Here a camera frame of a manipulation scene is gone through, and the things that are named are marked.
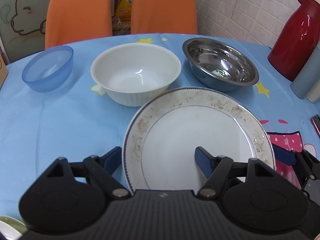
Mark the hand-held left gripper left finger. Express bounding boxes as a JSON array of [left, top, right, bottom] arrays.
[[46, 146, 131, 199]]

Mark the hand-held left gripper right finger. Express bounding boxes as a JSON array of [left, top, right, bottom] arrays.
[[194, 146, 276, 199]]

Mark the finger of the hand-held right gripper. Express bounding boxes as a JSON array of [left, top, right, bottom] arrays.
[[309, 114, 320, 138], [272, 143, 320, 187]]

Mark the white floral rimmed plate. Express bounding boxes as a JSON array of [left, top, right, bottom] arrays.
[[122, 87, 276, 193]]

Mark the white ribbed ceramic bowl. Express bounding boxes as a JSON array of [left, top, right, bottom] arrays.
[[90, 43, 182, 107]]

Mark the stainless steel bowl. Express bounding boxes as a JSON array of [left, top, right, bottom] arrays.
[[182, 38, 259, 92]]

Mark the blue translucent plastic bowl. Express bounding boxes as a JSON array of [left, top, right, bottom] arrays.
[[22, 45, 74, 93]]

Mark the grey bottle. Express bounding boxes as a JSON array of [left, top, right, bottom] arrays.
[[290, 46, 320, 99]]

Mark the blue star printed tablecloth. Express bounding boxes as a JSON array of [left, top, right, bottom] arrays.
[[0, 33, 320, 240]]

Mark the red thermos jug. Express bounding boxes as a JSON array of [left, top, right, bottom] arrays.
[[267, 0, 320, 82]]

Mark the green and white dish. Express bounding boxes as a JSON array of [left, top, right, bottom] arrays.
[[0, 216, 28, 240]]

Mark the orange chair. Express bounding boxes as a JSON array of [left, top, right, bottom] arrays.
[[131, 0, 198, 35], [45, 0, 113, 50]]

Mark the yellow snack package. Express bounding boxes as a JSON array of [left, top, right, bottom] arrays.
[[114, 0, 137, 22]]

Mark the frosted glass door with cartoon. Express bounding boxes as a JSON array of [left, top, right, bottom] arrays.
[[0, 0, 54, 64]]

